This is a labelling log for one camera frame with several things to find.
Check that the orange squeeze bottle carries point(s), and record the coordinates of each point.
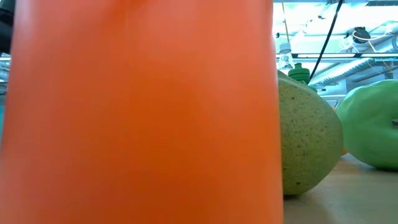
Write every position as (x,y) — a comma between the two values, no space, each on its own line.
(140,124)

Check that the green squeeze bottle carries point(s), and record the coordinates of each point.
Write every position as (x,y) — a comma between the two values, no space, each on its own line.
(299,74)

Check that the green pear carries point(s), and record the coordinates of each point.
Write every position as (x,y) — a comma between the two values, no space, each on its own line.
(311,140)

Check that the green apple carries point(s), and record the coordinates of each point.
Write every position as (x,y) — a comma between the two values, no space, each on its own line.
(370,124)

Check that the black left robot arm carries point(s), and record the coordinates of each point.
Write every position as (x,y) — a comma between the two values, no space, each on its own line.
(5,31)

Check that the clear water bottle white cap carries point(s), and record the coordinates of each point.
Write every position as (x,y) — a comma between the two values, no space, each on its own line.
(285,60)

